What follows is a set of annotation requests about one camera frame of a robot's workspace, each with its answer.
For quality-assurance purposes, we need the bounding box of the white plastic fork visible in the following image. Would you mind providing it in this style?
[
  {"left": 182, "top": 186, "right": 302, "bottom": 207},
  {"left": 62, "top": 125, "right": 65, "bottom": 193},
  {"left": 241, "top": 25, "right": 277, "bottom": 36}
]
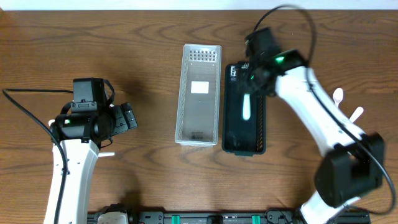
[{"left": 242, "top": 94, "right": 251, "bottom": 121}]

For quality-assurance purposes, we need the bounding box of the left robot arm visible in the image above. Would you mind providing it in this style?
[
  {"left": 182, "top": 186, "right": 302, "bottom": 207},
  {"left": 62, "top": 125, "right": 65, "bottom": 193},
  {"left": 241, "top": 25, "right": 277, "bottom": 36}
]
[{"left": 44, "top": 136, "right": 115, "bottom": 223}]

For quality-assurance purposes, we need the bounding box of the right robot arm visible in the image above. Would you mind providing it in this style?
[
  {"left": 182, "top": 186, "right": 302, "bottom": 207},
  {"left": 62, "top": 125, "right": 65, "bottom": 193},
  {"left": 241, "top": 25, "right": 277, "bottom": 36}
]
[{"left": 237, "top": 50, "right": 388, "bottom": 223}]

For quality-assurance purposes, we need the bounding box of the black plastic basket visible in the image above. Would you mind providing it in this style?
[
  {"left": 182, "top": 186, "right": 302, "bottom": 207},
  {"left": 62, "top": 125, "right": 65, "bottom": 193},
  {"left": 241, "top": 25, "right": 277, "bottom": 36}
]
[{"left": 222, "top": 61, "right": 266, "bottom": 157}]

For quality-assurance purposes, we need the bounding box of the white plastic basket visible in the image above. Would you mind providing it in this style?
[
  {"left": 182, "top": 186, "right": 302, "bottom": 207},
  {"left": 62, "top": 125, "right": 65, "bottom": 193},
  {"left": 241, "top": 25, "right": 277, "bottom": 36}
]
[{"left": 175, "top": 44, "right": 221, "bottom": 147}]

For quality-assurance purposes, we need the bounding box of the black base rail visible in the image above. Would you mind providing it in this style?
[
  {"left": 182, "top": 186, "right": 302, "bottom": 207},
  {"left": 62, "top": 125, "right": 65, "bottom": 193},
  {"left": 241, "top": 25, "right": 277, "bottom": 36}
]
[{"left": 87, "top": 203, "right": 371, "bottom": 224}]

